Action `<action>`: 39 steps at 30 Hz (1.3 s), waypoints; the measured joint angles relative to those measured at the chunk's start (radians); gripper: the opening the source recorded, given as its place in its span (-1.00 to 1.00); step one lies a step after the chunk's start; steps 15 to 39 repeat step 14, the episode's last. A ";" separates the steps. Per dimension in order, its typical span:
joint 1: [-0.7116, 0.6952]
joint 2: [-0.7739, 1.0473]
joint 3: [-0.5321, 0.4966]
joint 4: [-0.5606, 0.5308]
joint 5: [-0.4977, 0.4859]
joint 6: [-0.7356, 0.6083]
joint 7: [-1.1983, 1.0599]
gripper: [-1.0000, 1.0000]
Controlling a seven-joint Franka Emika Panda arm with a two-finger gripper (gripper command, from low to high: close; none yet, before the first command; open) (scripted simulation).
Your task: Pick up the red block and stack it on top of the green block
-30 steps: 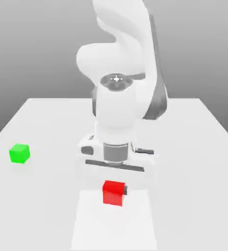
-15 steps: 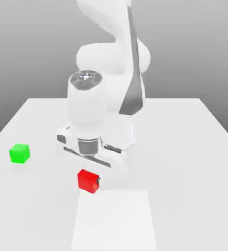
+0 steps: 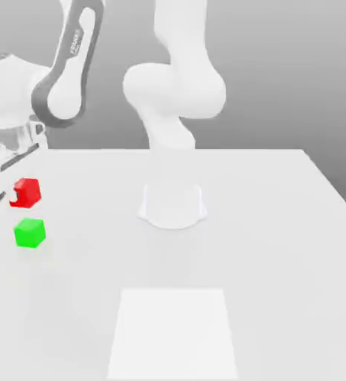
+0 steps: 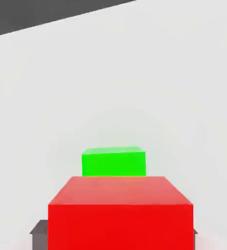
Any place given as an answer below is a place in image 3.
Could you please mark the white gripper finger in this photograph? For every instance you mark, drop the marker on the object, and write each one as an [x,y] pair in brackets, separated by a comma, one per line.
[13,195]

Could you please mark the small red cube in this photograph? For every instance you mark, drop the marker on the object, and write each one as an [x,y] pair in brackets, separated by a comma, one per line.
[28,192]

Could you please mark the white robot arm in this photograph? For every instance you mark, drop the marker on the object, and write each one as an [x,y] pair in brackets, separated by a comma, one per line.
[172,95]

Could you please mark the small green cube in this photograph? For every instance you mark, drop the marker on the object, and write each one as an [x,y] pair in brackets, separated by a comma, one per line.
[29,233]

